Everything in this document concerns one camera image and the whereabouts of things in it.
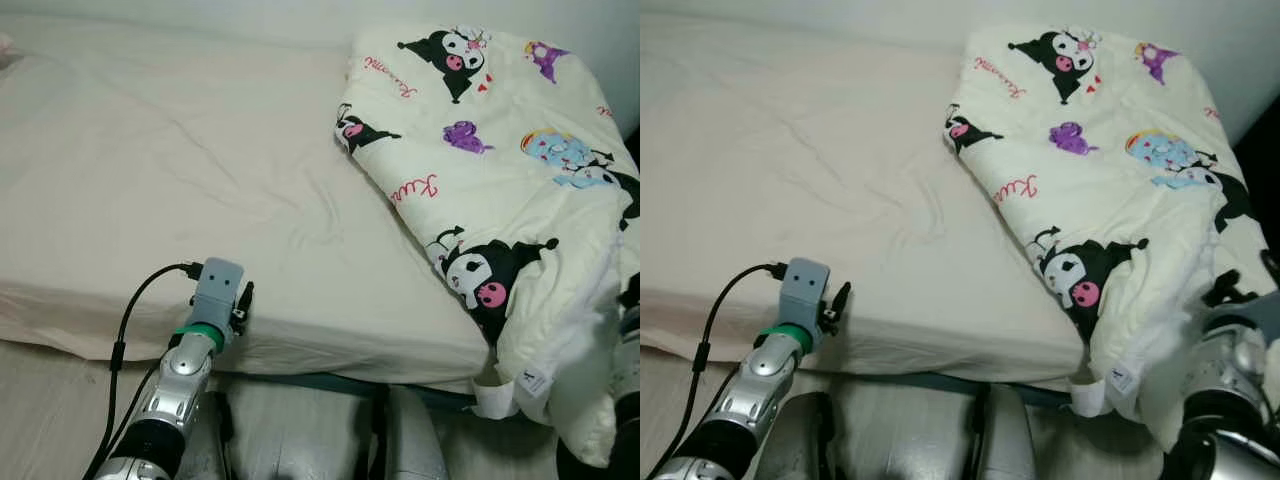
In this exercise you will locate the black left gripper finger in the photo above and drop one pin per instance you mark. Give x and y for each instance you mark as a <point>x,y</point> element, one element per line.
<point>249,297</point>
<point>843,297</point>

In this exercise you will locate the cream cartoon print quilt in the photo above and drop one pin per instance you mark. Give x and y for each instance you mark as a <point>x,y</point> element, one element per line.
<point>500,180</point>
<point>1100,180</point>

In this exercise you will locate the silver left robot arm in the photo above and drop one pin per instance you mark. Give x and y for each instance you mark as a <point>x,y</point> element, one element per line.
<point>175,385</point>
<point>750,385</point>

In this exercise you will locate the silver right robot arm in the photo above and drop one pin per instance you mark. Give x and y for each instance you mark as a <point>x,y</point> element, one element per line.
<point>1230,380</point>
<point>628,360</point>

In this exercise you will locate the mattress with white sheet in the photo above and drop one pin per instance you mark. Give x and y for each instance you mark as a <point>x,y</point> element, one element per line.
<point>800,180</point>
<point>200,180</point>

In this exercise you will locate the grey robot left leg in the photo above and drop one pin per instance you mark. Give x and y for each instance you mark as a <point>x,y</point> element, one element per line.
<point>210,440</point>
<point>808,440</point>

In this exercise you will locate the grey robot leg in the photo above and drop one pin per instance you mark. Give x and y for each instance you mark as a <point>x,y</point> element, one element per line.
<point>210,440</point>
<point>415,440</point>
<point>808,440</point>
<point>1005,440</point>

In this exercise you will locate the grey robot right leg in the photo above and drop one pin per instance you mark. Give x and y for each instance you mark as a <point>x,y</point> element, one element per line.
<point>1005,440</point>
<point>415,440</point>

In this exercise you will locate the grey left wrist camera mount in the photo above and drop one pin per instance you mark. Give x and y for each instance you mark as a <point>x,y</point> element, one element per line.
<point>220,290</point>
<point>803,290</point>

